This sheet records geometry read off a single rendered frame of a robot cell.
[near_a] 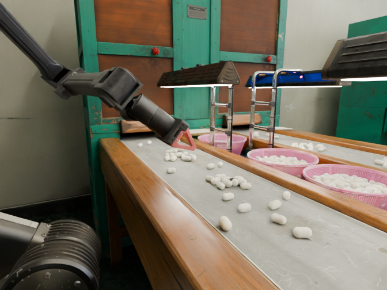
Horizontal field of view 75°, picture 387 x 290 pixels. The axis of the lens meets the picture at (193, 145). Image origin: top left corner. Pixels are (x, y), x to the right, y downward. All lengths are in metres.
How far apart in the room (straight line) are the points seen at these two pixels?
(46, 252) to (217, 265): 0.25
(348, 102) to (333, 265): 3.20
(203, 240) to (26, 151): 2.04
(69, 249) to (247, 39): 1.68
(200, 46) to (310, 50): 2.25
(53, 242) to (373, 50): 0.58
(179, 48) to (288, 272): 1.36
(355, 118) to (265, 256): 3.18
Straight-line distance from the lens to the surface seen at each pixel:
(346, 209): 0.69
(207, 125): 1.69
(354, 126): 3.60
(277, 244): 0.53
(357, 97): 3.58
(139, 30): 1.56
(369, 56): 0.50
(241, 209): 0.62
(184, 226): 0.51
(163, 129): 0.62
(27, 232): 0.49
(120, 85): 0.59
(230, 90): 1.09
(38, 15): 2.38
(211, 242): 0.47
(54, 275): 0.44
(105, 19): 1.53
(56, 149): 2.37
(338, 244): 0.58
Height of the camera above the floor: 1.02
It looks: 12 degrees down
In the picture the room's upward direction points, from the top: straight up
